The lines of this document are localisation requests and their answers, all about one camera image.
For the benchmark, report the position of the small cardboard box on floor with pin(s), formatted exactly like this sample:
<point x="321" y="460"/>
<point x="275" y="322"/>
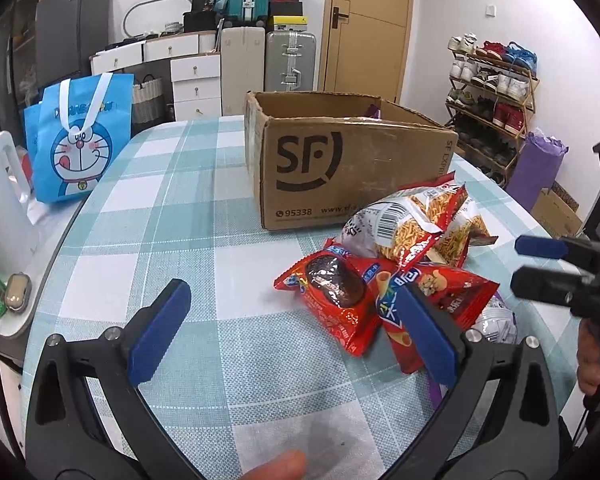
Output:
<point x="557" y="212"/>

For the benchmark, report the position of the black refrigerator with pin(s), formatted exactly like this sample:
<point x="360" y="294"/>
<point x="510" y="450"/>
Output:
<point x="67" y="34"/>

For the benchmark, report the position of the wooden door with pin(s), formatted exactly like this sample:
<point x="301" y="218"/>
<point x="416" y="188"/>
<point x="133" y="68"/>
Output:
<point x="364" y="46"/>

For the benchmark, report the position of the black bag on desk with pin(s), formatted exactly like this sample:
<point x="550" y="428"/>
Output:
<point x="203" y="16"/>

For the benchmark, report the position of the white purple snack bag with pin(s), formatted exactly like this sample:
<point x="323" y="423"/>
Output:
<point x="497" y="322"/>

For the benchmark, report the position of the white drawer desk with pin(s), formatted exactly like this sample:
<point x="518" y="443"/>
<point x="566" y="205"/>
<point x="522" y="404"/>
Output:
<point x="193" y="85"/>

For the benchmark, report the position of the plaid tablecloth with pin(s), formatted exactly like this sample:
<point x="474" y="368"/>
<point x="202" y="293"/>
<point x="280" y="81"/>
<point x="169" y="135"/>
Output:
<point x="251" y="373"/>

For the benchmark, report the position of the left hand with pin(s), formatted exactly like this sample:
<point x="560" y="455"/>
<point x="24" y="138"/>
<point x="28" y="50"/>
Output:
<point x="291" y="465"/>

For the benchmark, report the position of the red cone snack bag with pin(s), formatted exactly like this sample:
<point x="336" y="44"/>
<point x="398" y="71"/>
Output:
<point x="461" y="294"/>

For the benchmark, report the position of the white noodle snack bag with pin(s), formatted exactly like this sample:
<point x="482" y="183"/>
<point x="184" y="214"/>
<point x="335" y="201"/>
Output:
<point x="404" y="225"/>

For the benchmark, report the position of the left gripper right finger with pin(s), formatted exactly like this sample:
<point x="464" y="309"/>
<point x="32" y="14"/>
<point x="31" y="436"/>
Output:
<point x="519" y="438"/>

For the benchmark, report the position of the beige suitcase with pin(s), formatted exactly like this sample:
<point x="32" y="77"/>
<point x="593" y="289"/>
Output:
<point x="242" y="66"/>

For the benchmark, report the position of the small beige case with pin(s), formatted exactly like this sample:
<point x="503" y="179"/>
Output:
<point x="17" y="292"/>

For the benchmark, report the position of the red chocolate snack bag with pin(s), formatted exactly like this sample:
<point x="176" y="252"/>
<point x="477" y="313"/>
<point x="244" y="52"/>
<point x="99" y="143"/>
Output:
<point x="341" y="290"/>

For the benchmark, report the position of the woven basket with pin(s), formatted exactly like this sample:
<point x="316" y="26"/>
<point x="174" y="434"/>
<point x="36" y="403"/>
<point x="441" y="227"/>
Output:
<point x="148" y="101"/>

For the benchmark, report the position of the SF cardboard box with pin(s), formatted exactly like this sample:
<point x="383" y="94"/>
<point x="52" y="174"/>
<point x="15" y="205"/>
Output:
<point x="317" y="157"/>

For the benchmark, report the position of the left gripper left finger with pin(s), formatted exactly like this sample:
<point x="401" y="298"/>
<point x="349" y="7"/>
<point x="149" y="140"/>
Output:
<point x="86" y="416"/>

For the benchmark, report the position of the blue Doraemon tote bag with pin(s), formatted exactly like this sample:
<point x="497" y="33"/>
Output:
<point x="75" y="132"/>

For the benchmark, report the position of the silver suitcase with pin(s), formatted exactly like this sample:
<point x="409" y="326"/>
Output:
<point x="289" y="61"/>

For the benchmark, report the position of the right hand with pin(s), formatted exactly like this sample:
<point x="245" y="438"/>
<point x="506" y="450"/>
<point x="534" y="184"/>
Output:
<point x="588" y="357"/>

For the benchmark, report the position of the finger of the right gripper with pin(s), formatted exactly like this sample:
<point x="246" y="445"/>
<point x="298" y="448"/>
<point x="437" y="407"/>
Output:
<point x="549" y="287"/>
<point x="582" y="253"/>

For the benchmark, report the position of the stacked shoe boxes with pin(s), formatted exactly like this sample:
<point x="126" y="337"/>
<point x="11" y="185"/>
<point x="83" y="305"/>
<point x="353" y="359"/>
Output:
<point x="286" y="15"/>

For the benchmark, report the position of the shoe rack with shoes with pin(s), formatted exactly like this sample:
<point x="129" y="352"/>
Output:
<point x="491" y="102"/>

